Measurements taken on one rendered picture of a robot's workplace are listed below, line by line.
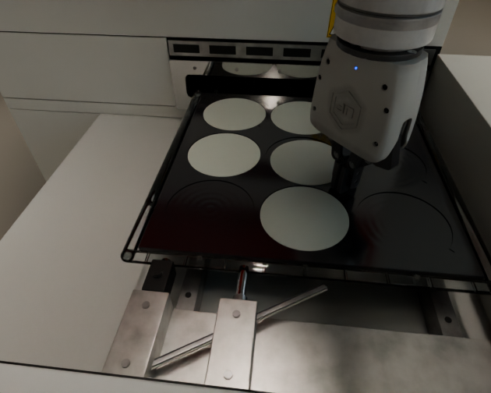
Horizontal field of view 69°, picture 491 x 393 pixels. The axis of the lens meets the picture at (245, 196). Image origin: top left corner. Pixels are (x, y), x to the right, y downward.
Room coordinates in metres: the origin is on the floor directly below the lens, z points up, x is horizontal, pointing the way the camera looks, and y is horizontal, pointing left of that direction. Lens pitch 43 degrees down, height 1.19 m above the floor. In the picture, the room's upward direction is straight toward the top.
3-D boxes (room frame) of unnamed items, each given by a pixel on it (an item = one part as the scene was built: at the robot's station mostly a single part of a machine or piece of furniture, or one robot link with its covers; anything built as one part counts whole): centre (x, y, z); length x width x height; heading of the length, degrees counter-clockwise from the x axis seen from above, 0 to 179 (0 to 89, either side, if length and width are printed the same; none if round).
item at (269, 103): (0.38, -0.08, 0.90); 0.34 x 0.34 x 0.01; 83
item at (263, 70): (0.60, -0.09, 0.89); 0.44 x 0.02 x 0.10; 83
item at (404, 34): (0.33, -0.12, 1.09); 0.09 x 0.08 x 0.03; 35
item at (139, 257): (0.21, -0.06, 0.90); 0.38 x 0.01 x 0.01; 83
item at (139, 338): (0.14, 0.09, 0.89); 0.08 x 0.03 x 0.03; 173
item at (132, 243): (0.40, 0.10, 0.90); 0.37 x 0.01 x 0.01; 173
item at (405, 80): (0.33, -0.12, 1.03); 0.10 x 0.07 x 0.11; 35
